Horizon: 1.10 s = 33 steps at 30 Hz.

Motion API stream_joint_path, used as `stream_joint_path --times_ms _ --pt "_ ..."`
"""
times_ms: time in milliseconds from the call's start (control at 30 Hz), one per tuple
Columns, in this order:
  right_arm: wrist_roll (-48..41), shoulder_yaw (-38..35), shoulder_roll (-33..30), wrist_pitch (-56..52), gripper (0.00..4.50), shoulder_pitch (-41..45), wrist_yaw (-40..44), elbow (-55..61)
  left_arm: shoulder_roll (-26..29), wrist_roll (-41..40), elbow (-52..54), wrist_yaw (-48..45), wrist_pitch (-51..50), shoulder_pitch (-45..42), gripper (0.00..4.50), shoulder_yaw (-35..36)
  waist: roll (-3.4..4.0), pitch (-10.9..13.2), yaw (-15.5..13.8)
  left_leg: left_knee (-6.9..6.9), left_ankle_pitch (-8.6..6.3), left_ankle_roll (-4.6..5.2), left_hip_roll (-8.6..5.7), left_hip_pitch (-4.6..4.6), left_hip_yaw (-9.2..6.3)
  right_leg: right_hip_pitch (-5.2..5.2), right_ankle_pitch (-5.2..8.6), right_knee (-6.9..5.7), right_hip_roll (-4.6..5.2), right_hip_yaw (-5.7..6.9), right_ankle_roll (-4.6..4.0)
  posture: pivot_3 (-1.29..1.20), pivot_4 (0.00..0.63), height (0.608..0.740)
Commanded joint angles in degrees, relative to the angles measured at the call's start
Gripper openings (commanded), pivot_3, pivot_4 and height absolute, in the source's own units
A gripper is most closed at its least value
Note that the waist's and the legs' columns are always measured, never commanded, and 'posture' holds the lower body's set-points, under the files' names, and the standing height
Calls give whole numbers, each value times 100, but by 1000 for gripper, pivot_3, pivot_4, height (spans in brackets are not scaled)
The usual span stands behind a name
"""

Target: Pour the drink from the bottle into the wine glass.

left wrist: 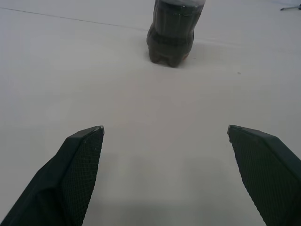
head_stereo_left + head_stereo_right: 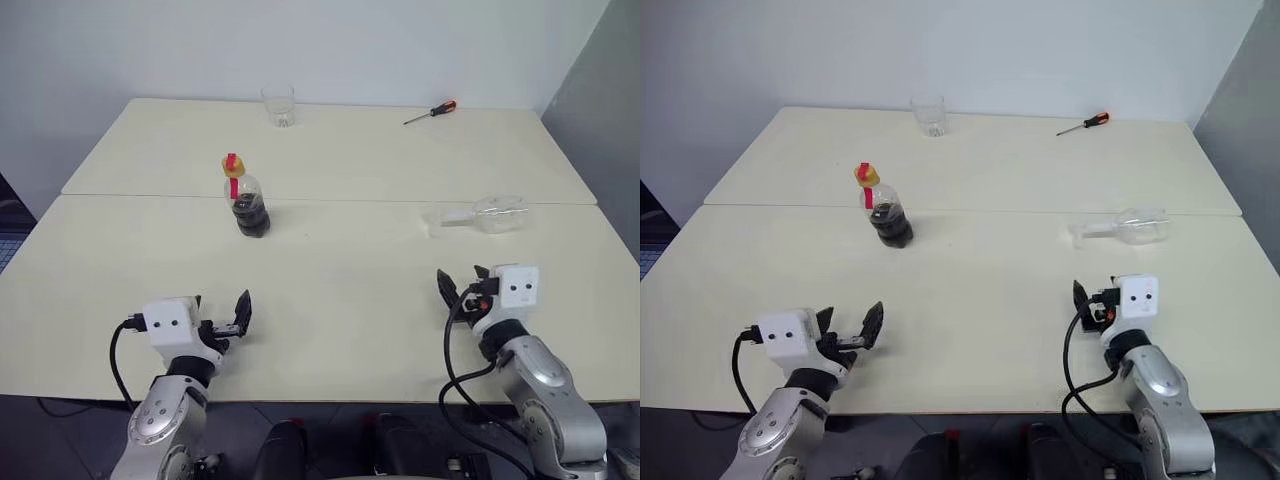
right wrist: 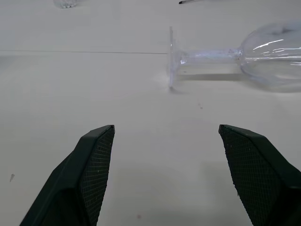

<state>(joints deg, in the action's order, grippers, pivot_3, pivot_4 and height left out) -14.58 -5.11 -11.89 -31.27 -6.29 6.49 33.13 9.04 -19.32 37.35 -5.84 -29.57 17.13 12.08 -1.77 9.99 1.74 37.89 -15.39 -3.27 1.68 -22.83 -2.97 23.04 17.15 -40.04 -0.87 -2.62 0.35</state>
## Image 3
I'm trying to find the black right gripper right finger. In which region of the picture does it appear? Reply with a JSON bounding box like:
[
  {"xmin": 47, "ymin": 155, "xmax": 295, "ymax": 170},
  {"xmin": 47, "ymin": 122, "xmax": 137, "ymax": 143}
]
[{"xmin": 218, "ymin": 124, "xmax": 301, "ymax": 226}]

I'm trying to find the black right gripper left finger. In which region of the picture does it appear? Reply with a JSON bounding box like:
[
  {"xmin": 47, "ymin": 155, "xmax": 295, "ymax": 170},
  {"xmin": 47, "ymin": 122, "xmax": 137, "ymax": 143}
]
[{"xmin": 19, "ymin": 124, "xmax": 116, "ymax": 226}]

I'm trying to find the clear wine glass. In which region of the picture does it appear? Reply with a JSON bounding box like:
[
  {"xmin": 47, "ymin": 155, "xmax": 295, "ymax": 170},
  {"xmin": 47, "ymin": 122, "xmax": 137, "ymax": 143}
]
[{"xmin": 168, "ymin": 21, "xmax": 301, "ymax": 94}]

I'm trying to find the clear plastic cup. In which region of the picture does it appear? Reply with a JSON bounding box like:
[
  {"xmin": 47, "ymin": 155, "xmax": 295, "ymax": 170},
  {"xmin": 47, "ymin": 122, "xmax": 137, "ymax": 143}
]
[{"xmin": 53, "ymin": 0, "xmax": 78, "ymax": 9}]

